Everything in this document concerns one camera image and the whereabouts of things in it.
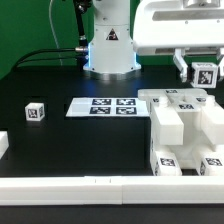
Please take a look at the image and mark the black cables at base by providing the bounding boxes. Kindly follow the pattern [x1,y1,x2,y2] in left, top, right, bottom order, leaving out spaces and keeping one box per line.
[11,0,90,72]

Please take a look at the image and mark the white part at left edge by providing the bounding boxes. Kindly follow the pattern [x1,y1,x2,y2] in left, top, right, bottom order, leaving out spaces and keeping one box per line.
[0,131,9,159]

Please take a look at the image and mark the white front barrier rail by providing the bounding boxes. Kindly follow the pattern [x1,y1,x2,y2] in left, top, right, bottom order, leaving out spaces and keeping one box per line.
[0,176,224,205]

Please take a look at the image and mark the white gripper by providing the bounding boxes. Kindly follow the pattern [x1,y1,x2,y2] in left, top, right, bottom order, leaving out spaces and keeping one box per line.
[133,0,224,82]

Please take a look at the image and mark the white sheet with tags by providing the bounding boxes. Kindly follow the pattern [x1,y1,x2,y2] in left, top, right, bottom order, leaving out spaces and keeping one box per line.
[66,98,149,117]

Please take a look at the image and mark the white chair back assembly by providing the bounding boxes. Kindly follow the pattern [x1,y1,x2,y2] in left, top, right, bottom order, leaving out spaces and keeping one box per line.
[138,89,224,145]

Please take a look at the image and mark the white tagged cube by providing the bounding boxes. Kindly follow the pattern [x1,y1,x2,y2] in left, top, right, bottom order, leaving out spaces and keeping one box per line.
[191,62,218,88]

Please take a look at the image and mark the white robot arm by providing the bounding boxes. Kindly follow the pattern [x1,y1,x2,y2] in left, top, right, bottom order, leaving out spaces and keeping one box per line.
[133,0,224,88]

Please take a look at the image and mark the small white tagged block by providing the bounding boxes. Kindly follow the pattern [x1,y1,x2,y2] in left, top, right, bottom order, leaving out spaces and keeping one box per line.
[25,102,45,121]

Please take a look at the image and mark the white chair seat frame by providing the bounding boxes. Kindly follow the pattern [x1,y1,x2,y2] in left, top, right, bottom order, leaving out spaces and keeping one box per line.
[149,109,224,169]

